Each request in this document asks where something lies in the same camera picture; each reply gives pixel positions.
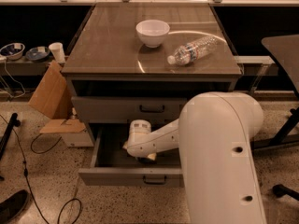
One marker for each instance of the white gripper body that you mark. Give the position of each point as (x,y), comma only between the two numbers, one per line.
(139,147)

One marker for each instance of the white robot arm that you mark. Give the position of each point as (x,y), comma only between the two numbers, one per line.
(212,135)

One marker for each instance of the open middle drawer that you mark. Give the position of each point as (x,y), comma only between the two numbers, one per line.
(111,165)

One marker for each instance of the grey upper drawer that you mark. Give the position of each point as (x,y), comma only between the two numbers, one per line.
(125,109)

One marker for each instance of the grey drawer cabinet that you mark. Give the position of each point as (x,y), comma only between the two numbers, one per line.
(109,60)

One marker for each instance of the flat cardboard sheet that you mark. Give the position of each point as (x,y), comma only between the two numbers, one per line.
(63,126)

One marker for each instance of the clear plastic water bottle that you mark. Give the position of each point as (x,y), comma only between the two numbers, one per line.
(193,51)

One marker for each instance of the brown cardboard piece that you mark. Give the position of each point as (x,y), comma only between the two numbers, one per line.
(52,97)

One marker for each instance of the white bowl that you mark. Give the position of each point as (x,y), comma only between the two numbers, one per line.
(152,33)

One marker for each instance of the white paper cup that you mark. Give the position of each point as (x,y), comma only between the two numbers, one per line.
(57,50)

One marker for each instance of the black stand leg left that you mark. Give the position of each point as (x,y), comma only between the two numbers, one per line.
(13,122)

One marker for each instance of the blue bowl right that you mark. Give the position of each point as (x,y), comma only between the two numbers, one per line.
(38,54)

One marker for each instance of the blue bowl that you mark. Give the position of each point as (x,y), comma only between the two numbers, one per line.
(38,54)
(12,51)

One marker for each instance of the black caster foot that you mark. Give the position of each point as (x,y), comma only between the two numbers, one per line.
(280,190)

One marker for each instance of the low grey shelf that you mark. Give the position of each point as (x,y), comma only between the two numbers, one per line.
(26,68)

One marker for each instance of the blue bowl left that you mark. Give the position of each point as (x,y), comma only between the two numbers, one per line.
(12,51)

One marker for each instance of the black shoe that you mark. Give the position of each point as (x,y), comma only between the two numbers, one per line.
(12,206)

